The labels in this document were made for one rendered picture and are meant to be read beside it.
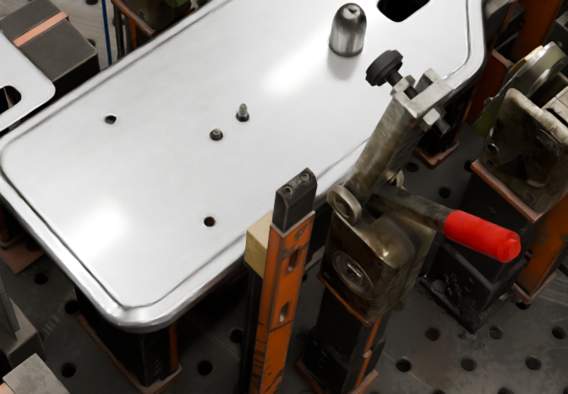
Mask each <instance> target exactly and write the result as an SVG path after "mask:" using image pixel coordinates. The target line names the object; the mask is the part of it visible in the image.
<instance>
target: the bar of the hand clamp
mask: <svg viewBox="0 0 568 394"><path fill-rule="evenodd" d="M402 59H403V56H402V55H401V53H400V52H399V51H398V50H397V49H394V50H391V49H388V50H386V51H384V52H382V53H381V54H380V55H379V56H378V57H377V58H376V59H375V60H374V61H373V62H372V63H371V64H370V65H369V66H368V68H367V70H366V72H365V73H366V77H365V80H366V81H367V82H368V83H369V84H370V85H371V86H372V87H373V86H376V85H377V86H378V87H379V86H382V85H383V84H385V83H386V82H388V83H389V85H390V86H391V87H392V90H391V91H390V96H391V97H392V98H391V100H390V102H389V104H388V106H387V108H386V109H385V111H384V113H383V115H382V116H381V118H380V120H379V122H378V123H377V125H376V127H375V129H374V131H373V133H372V134H371V136H370V137H369V140H368V142H367V144H366V145H365V146H364V148H363V150H362V152H361V154H360V156H359V158H358V159H357V161H356V163H355V165H354V166H353V168H352V170H351V172H350V173H349V175H348V177H347V179H346V181H345V183H344V184H343V187H344V188H346V189H347V190H348V191H349V192H350V193H351V194H352V195H353V196H354V197H355V198H356V199H357V200H358V203H359V204H360V205H361V208H362V210H363V208H364V207H365V205H366V204H367V202H368V201H369V198H370V197H371V195H372V194H373V192H374V191H375V190H377V189H378V188H379V187H381V186H382V185H383V184H384V183H390V184H392V182H393V181H394V179H395V178H396V176H397V174H398V173H399V172H400V171H401V169H402V167H403V166H404V164H405V163H406V161H407V159H408V157H409V156H410V155H411V154H412V152H413V150H414V149H415V147H416V146H417V144H418V142H419V141H420V140H421V139H422V137H423V135H424V134H425V133H426V132H427V131H429V130H431V129H432V130H433V131H434V132H435V133H436V134H437V135H438V136H439V137H442V136H443V135H445V134H446V133H447V132H448V131H449V130H450V129H451V126H450V125H449V124H448V123H447V122H446V121H445V120H444V119H443V117H444V116H445V115H446V113H447V111H446V110H445V109H444V108H443V105H444V104H445V102H446V100H447V99H448V97H449V96H450V94H451V92H452V88H451V87H450V86H449V85H448V84H447V83H446V82H445V81H444V80H443V79H442V78H441V77H440V76H439V75H438V74H437V73H436V72H435V71H434V70H433V69H432V68H428V69H427V70H425V71H424V72H423V74H422V76H421V77H420V79H419V81H418V82H417V84H416V85H415V87H414V88H413V86H414V84H415V83H416V80H415V79H414V78H413V77H412V76H411V75H410V74H409V75H407V76H405V77H403V76H402V75H401V74H400V73H399V72H398V71H399V70H400V68H401V66H402V65H403V62H402Z"/></svg>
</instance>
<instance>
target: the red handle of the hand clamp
mask: <svg viewBox="0 0 568 394"><path fill-rule="evenodd" d="M369 202H370V203H372V204H374V205H378V206H380V207H382V208H385V209H387V210H388V211H392V212H394V213H396V214H398V215H400V216H404V217H406V218H407V219H410V220H412V221H414V222H417V223H419V224H421V225H424V226H425V227H428V228H431V229H433V230H435V231H437V232H439V233H443V234H444V235H445V236H446V237H447V238H448V239H450V240H452V241H454V242H457V243H459V244H461V245H464V246H466V247H468V248H470V249H473V250H475V251H478V252H479V253H481V254H485V255H487V256H488V257H491V258H493V259H495V260H498V261H500V262H502V263H508V262H510V261H511V260H513V259H514V258H516V257H517V256H518V255H519V253H520V250H521V244H520V238H519V235H518V234H517V233H515V232H513V231H511V230H509V229H506V228H504V227H501V226H498V225H496V224H493V223H492V222H488V221H485V220H484V219H481V218H479V217H477V216H474V215H471V214H469V213H466V212H465V211H460V210H456V211H455V210H452V209H451V208H448V207H446V206H443V205H440V204H438V203H436V202H433V201H432V200H428V199H425V198H424V197H421V196H419V195H416V194H414V193H411V192H409V191H406V190H405V189H401V188H398V187H396V186H394V185H392V184H390V183H384V184H383V185H382V186H381V187H379V188H378V189H377V190H375V191H374V192H373V194H372V195H371V197H370V198H369Z"/></svg>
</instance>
